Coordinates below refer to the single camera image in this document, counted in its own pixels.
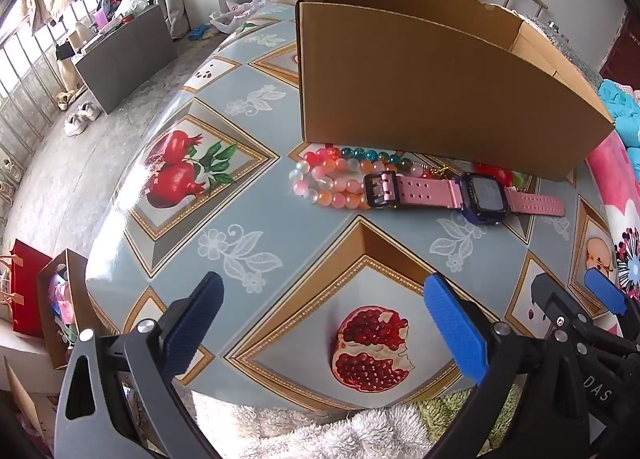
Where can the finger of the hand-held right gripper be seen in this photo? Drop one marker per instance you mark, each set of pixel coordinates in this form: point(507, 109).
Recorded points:
point(550, 296)
point(605, 291)

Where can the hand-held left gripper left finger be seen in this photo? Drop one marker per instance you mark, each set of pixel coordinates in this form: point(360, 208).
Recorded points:
point(192, 324)

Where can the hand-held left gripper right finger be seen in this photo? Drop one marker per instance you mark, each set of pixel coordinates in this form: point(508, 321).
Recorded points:
point(455, 329)

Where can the pink wrist watch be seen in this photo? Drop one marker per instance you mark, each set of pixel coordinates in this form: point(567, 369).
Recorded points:
point(430, 187)

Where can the brown cardboard box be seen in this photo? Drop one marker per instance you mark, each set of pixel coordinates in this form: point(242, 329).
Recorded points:
point(425, 89)

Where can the green fluffy rug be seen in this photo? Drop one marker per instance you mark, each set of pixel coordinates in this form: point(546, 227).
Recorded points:
point(450, 414)

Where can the cardboard box with clutter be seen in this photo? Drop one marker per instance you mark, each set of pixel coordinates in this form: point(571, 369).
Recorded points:
point(62, 304)

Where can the white fluffy blanket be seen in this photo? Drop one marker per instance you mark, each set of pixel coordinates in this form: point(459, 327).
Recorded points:
point(325, 431)

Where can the red paper bag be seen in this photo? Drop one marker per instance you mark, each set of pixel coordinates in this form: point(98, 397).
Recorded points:
point(27, 289)

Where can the blue quilt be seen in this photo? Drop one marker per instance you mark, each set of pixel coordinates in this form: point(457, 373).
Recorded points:
point(622, 109)

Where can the white shoe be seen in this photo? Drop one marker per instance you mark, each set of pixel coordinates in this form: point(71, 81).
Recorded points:
point(75, 125)
point(90, 110)

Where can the red door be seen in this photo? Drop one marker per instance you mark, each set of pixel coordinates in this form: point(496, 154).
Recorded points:
point(625, 49)

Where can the silver glitter cloth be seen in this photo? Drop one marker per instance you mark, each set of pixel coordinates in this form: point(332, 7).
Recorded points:
point(550, 29)

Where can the grey cabinet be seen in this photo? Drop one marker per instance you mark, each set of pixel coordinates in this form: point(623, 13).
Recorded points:
point(125, 59)

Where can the blue slipper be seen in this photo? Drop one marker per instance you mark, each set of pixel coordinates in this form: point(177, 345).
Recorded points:
point(200, 31)

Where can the white plastic bag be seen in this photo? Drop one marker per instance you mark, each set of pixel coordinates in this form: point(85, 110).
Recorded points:
point(240, 9)

